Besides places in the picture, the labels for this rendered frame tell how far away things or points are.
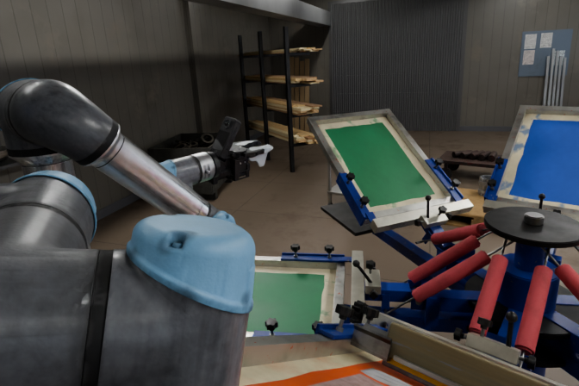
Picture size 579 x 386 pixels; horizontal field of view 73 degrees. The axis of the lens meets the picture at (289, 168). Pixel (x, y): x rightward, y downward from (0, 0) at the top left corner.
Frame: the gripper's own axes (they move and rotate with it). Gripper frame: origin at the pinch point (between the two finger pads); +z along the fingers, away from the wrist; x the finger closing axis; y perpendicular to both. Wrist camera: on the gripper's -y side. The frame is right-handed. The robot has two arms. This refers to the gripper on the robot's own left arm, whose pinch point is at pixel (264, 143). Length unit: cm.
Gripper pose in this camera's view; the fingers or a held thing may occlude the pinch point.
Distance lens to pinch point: 117.0
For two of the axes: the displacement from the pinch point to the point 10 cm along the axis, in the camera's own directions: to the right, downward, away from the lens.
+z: 6.8, -2.3, 7.0
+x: 7.3, 2.8, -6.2
